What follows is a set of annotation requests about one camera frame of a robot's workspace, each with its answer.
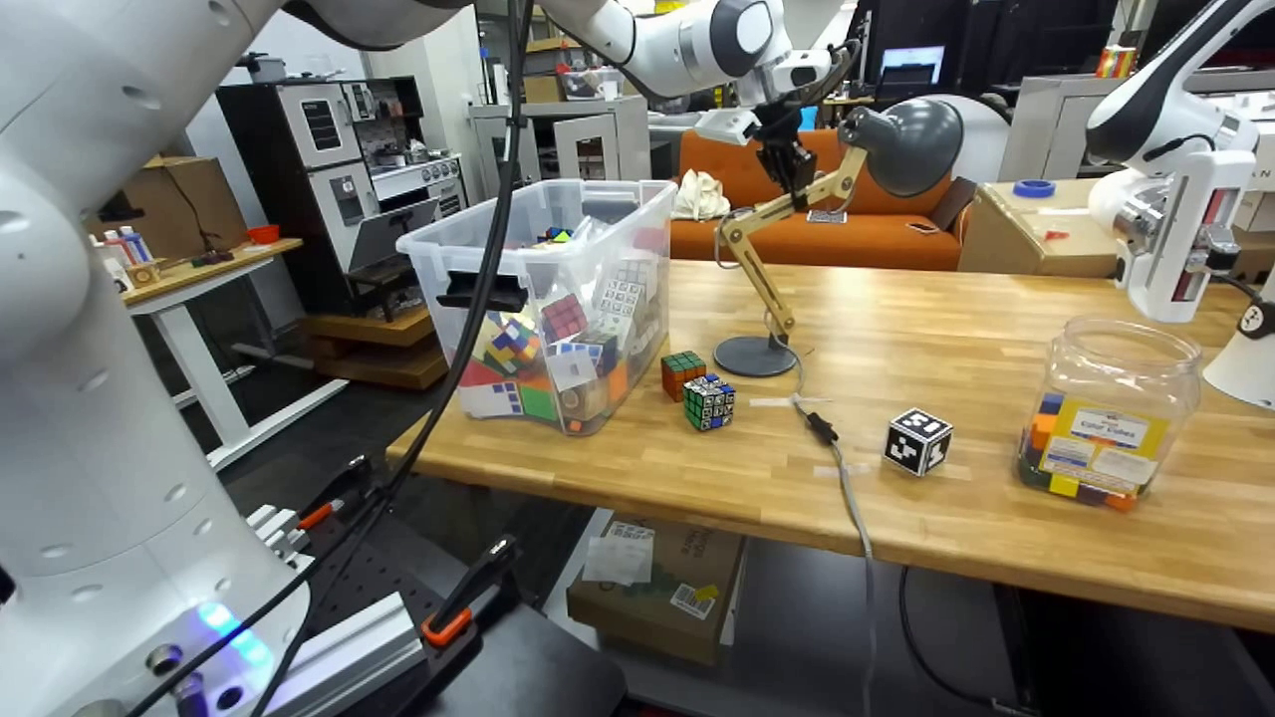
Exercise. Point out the clear plastic storage bin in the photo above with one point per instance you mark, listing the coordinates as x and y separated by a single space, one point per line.
452 243

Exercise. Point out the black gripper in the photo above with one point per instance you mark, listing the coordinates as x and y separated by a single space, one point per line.
787 134

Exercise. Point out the aluminium extrusion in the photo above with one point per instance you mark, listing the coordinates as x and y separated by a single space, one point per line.
281 527
353 659

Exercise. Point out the green red puzzle cube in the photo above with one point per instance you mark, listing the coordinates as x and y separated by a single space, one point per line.
681 371

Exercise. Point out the wooden board stack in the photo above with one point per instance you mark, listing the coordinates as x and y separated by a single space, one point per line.
378 350

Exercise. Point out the black white tag cube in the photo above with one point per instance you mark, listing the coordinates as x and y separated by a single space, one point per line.
919 440

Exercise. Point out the wooden desk with white legs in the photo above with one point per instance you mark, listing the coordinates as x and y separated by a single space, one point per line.
212 274

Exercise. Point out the clear jar with coloured blocks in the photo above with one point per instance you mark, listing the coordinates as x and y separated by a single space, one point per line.
1118 371

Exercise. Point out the orange sofa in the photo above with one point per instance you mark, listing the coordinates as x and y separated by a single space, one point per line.
851 241

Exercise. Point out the black shelving unit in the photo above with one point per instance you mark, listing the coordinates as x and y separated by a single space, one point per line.
265 173

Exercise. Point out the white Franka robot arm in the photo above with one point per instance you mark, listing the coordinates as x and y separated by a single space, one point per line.
91 399

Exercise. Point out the black mounting plate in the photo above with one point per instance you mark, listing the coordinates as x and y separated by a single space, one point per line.
559 677

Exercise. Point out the white round chair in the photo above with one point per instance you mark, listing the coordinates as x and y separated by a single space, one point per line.
986 134

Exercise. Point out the brown cardboard box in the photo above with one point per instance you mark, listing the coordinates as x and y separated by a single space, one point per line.
180 199

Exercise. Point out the lit computer monitor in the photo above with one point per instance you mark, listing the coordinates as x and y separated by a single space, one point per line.
913 67

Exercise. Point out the blue tape roll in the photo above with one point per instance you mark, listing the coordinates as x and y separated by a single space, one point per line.
1033 188

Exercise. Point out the blue patterned puzzle cube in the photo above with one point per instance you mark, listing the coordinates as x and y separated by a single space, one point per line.
711 405

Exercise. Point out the desk lamp with wooden arms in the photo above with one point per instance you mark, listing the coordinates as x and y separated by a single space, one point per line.
908 145

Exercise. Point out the grey cabinet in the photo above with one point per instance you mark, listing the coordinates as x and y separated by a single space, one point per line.
1047 124

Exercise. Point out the white cabinet with glass doors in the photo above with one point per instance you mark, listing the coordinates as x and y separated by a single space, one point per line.
629 134

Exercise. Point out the cardboard box with labels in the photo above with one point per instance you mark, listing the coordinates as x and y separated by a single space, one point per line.
637 612

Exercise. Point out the light wooden crate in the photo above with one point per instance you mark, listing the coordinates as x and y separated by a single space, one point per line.
1020 241

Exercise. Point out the red faced puzzle cube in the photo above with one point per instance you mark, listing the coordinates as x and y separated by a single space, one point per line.
564 320

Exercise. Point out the multicolour puzzle cube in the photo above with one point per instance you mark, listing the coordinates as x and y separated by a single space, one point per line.
516 350

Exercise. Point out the white crumpled cloth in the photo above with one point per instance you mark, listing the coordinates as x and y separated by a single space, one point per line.
701 198

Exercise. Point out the white idle robot arm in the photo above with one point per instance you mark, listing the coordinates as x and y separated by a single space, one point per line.
1179 225

